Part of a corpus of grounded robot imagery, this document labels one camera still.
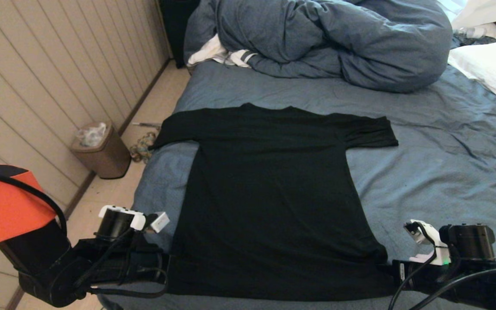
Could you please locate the black t-shirt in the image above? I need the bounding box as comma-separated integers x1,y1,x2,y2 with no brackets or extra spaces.
148,102,399,302

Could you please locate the left wrist motor cylinder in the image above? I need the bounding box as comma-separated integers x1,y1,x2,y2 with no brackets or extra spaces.
97,205,146,242

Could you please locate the wrist motor cylinder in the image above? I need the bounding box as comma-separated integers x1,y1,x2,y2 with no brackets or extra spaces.
97,205,146,242
440,224,496,261

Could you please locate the right wrist motor cylinder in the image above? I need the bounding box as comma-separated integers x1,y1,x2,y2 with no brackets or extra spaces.
440,224,496,261

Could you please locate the brown trash bin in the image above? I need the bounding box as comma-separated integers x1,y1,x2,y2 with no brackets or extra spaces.
69,123,131,179

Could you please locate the blue bed sheet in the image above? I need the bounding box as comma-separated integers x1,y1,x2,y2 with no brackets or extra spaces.
97,60,496,310

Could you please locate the clear plastic bin liner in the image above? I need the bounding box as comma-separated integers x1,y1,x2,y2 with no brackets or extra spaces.
76,123,107,147

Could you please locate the white pillow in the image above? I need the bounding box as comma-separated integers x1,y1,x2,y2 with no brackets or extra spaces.
447,41,496,119

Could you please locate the white striped cloth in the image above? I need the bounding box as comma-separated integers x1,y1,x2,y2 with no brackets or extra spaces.
187,34,257,68

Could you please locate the dark grey crumpled cloth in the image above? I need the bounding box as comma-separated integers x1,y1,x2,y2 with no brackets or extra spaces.
450,34,496,49

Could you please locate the black nightstand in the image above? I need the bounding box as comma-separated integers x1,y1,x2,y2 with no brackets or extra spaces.
158,0,201,68

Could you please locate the blue crumpled duvet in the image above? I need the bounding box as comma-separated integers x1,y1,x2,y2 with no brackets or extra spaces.
183,0,453,94

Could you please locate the white blanket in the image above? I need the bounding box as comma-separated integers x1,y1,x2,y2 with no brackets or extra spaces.
450,0,496,31

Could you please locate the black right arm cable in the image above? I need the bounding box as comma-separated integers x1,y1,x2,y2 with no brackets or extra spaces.
388,254,496,310

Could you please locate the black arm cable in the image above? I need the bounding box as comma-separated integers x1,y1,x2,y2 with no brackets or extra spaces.
388,254,496,310
0,170,169,299

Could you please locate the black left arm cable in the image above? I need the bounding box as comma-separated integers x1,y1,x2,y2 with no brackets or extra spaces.
0,170,169,299

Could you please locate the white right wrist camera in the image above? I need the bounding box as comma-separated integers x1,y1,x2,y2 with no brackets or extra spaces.
404,220,451,265

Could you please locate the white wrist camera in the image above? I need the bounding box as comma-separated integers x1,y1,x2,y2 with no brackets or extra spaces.
150,211,171,234
404,220,451,265

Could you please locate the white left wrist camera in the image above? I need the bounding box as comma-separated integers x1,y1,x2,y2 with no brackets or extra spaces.
150,211,171,234

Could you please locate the colourful rope toy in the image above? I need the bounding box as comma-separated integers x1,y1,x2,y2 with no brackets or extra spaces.
128,131,159,164

